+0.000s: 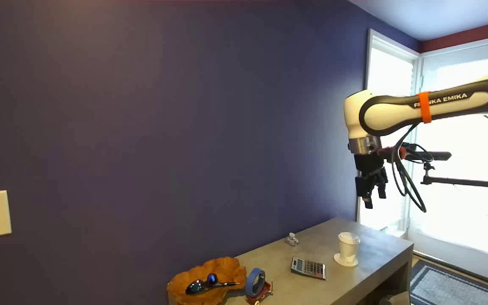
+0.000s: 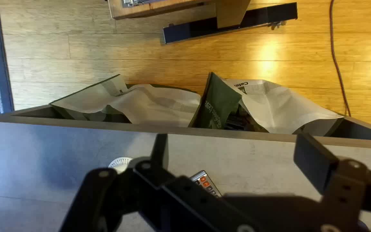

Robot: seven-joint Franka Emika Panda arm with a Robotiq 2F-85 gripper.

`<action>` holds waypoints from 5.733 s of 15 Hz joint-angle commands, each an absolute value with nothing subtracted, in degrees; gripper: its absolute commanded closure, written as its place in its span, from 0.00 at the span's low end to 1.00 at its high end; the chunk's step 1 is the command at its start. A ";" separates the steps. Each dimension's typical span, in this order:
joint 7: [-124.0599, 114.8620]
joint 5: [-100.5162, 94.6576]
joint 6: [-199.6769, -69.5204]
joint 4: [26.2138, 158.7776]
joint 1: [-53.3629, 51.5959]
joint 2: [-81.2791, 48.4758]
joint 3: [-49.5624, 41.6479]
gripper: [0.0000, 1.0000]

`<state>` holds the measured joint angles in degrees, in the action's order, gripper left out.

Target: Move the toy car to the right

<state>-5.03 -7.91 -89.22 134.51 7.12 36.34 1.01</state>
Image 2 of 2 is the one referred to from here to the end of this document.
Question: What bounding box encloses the grey calculator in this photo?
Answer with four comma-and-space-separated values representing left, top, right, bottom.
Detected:
190, 169, 223, 199

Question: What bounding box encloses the white plastic bag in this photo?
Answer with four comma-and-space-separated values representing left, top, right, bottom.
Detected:
226, 79, 346, 136
49, 74, 203, 127

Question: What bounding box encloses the wooden cabinet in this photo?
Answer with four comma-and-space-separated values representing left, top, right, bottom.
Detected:
107, 0, 253, 30

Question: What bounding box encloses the black flat bar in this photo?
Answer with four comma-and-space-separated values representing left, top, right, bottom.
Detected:
161, 2, 299, 46

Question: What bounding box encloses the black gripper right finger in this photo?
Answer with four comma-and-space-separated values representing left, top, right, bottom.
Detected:
293, 131, 371, 232

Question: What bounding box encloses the dark green bag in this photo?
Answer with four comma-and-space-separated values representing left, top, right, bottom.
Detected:
190, 71, 268, 133

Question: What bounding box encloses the thin black floor cable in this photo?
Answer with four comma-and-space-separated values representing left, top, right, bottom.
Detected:
328, 0, 353, 119

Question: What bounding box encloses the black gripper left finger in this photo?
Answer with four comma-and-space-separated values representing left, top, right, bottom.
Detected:
58, 133, 255, 232

